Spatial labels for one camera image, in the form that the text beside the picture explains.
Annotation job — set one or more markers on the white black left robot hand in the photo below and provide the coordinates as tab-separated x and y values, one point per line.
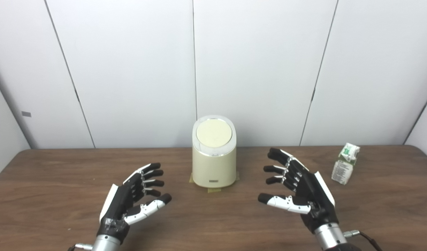
117	204

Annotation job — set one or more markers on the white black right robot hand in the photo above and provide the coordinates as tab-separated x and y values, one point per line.
314	198

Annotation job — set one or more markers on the green white milk carton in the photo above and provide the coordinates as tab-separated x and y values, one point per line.
343	169

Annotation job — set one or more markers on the cream-colored bin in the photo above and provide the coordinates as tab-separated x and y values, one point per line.
214	167

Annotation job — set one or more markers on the cream round bin lid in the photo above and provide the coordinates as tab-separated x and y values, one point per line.
213	133

